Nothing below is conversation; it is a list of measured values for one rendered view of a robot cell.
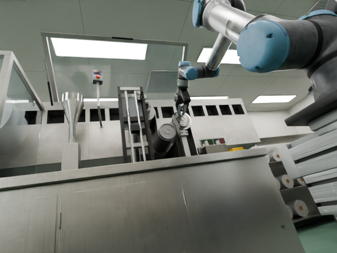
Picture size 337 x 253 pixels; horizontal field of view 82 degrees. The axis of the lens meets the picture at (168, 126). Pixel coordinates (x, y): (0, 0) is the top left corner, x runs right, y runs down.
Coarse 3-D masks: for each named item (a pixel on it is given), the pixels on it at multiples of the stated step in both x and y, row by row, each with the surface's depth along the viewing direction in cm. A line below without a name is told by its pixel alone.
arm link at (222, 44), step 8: (240, 0) 76; (240, 8) 76; (216, 40) 96; (224, 40) 91; (216, 48) 98; (224, 48) 96; (216, 56) 101; (208, 64) 109; (216, 64) 106; (208, 72) 113; (216, 72) 115
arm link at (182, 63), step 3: (180, 63) 120; (183, 63) 119; (186, 63) 119; (189, 63) 120; (180, 66) 120; (180, 69) 119; (180, 72) 120; (180, 75) 122; (180, 78) 123; (183, 78) 122
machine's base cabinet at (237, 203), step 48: (0, 192) 70; (48, 192) 74; (96, 192) 78; (144, 192) 82; (192, 192) 87; (240, 192) 93; (0, 240) 64; (48, 240) 67; (96, 240) 71; (144, 240) 74; (192, 240) 79; (240, 240) 83; (288, 240) 88
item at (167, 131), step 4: (164, 124) 132; (168, 124) 132; (172, 124) 132; (160, 128) 130; (164, 128) 130; (168, 128) 130; (172, 128) 132; (160, 132) 128; (164, 132) 129; (168, 132) 129; (172, 132) 130; (176, 132) 130; (160, 136) 128; (164, 136) 127; (168, 136) 128; (172, 136) 129
